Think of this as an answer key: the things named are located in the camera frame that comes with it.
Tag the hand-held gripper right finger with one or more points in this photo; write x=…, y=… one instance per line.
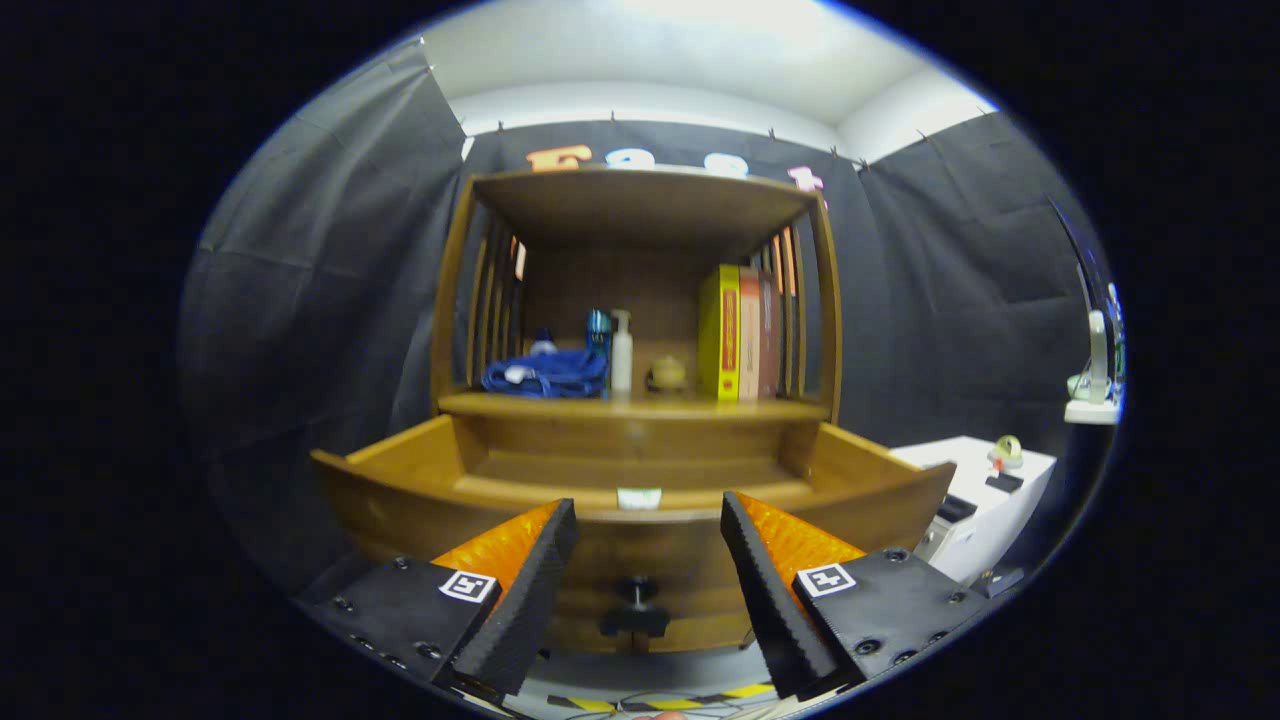
x=780, y=600

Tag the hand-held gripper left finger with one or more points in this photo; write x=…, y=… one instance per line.
x=520, y=600

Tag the black drawer knob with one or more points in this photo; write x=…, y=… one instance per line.
x=637, y=600

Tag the wooden drawer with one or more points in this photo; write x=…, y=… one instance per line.
x=400, y=510

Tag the white squeeze tube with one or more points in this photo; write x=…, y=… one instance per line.
x=638, y=497

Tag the wooden cabinet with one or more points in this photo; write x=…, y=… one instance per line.
x=640, y=285

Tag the large black block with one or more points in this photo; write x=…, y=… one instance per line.
x=957, y=508

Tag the white side table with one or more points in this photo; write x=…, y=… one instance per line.
x=960, y=462

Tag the blue folded towel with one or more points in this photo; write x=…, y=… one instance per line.
x=560, y=375

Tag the beige teacup with saucer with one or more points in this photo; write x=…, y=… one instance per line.
x=668, y=375

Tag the small black block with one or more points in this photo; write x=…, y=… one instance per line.
x=1004, y=483

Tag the small blue-capped white bottle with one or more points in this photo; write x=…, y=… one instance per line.
x=543, y=345

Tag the white pump bottle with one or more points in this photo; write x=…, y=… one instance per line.
x=622, y=360

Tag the brown book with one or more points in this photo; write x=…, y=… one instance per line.
x=769, y=335

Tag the orange and cream book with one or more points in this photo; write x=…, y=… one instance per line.
x=749, y=335

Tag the yellow book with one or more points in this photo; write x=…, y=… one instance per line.
x=718, y=335

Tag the pale green tape roll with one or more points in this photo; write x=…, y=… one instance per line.
x=1006, y=448

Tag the teal blue box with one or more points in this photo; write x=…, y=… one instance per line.
x=599, y=330

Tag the black backdrop cloth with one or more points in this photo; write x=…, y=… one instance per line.
x=300, y=300

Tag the white stand device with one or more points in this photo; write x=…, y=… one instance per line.
x=1098, y=345

